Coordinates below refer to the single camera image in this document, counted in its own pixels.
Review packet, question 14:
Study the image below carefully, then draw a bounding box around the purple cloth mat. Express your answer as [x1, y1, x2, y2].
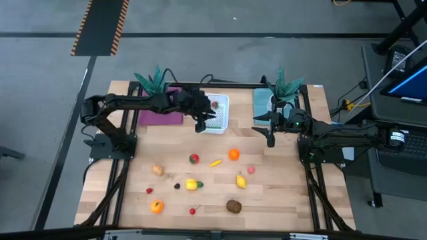
[138, 87, 185, 126]

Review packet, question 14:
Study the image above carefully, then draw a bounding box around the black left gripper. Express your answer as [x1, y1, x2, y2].
[178, 89, 218, 133]

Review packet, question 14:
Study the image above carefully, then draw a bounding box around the white rod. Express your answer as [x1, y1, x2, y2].
[348, 38, 427, 116]

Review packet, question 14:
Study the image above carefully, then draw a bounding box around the brown toy kiwi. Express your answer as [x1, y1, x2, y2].
[226, 199, 243, 215]

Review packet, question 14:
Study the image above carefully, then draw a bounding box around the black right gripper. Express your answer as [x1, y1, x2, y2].
[251, 109, 293, 148]

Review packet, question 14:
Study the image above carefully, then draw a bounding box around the black desk leg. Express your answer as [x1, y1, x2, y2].
[372, 0, 427, 56]

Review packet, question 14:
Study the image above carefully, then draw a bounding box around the monitor with blue screen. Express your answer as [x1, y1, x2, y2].
[380, 56, 427, 106]

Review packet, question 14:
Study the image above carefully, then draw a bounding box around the metal front rail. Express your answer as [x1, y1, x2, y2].
[103, 229, 330, 240]

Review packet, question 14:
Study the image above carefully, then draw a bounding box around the orange toy tangerine with leaf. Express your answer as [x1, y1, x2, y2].
[149, 199, 165, 215]

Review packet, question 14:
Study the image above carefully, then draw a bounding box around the dark laptop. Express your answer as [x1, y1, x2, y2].
[375, 119, 427, 177]

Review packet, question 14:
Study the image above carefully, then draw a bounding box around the snake plant in white pot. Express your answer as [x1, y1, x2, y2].
[133, 65, 171, 97]
[263, 65, 305, 116]

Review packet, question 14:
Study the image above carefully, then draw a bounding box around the white perforated plastic basket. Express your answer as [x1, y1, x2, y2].
[199, 93, 230, 135]

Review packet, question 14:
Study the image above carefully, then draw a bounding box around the teal cloth mat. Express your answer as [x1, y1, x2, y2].
[252, 87, 300, 127]

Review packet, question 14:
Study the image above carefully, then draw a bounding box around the grey side cart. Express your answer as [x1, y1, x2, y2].
[362, 43, 427, 207]

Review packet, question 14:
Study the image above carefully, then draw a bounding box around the black aluminium rig frame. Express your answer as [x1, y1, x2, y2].
[78, 79, 356, 234]

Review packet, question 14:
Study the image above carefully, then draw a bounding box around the black chair base leg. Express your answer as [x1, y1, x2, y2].
[0, 145, 26, 161]

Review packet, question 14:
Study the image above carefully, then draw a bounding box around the black power adapter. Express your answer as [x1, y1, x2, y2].
[383, 45, 414, 79]

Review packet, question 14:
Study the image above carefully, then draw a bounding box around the yellow floor cable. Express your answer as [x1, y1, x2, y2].
[343, 99, 371, 113]

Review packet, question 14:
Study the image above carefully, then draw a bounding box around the black hazard-striped floor mat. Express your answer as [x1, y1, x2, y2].
[70, 0, 130, 57]

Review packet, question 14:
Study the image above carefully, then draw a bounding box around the yellow toy bell pepper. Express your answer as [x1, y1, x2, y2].
[185, 178, 205, 191]

